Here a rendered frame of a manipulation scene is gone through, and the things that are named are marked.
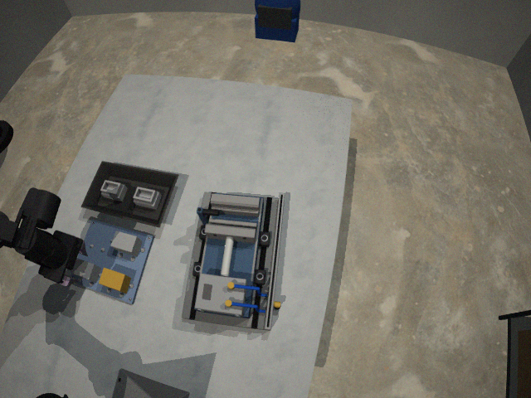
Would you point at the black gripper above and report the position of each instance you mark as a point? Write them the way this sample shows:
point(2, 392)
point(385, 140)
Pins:
point(61, 257)

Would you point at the grey flat bar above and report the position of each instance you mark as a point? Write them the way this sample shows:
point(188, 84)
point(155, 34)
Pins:
point(233, 223)
point(236, 211)

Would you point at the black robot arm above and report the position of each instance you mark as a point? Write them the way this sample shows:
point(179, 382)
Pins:
point(38, 210)

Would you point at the yellow rectangular block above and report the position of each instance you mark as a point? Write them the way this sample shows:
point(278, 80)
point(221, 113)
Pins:
point(115, 280)

